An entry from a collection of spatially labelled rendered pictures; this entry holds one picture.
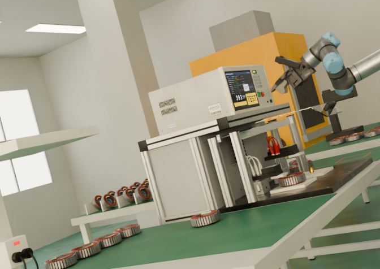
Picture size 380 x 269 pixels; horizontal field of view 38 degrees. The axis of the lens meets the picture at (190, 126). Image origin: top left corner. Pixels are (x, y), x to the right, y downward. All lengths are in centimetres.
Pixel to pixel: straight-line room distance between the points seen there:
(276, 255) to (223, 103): 98
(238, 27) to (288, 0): 166
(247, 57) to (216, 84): 385
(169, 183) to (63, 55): 801
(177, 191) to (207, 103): 39
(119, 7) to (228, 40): 132
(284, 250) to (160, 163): 98
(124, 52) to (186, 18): 248
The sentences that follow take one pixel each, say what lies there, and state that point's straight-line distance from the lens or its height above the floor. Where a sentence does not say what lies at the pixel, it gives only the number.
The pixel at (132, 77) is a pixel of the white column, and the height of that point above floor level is 193.
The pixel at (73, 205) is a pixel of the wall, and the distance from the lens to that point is 1031.
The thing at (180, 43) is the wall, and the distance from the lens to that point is 868.
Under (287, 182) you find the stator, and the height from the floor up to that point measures 80.
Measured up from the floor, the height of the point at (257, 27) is 210.
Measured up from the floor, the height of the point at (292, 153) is 89.
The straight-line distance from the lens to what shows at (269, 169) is 227.
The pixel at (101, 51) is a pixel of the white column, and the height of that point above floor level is 234.
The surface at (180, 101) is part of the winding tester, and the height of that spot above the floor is 124.
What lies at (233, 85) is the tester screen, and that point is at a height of 124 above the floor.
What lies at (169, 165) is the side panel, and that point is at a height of 99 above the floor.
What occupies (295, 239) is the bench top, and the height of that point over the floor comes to 73.
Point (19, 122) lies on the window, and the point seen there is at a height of 214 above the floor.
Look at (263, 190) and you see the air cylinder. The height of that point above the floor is 78.
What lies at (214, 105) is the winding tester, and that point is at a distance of 228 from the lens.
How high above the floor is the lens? 106
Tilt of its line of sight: 1 degrees up
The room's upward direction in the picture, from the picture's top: 15 degrees counter-clockwise
